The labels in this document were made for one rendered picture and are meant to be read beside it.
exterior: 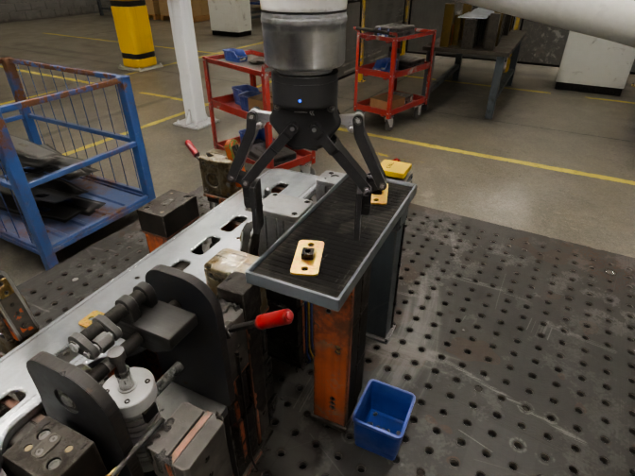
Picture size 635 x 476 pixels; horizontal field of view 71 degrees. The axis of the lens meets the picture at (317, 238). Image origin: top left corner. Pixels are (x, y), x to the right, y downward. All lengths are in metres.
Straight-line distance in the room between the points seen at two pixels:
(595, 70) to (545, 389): 6.18
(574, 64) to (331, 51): 6.66
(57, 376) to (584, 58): 6.92
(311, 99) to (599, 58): 6.66
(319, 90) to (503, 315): 0.96
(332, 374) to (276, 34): 0.61
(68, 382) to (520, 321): 1.09
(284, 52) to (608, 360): 1.10
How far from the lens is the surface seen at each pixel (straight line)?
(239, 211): 1.10
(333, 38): 0.49
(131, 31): 7.96
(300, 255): 0.63
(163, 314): 0.57
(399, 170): 0.92
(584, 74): 7.11
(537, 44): 7.92
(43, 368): 0.52
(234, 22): 11.15
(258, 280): 0.60
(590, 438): 1.13
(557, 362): 1.25
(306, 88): 0.49
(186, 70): 4.94
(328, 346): 0.83
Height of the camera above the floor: 1.52
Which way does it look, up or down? 32 degrees down
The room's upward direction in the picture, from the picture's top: straight up
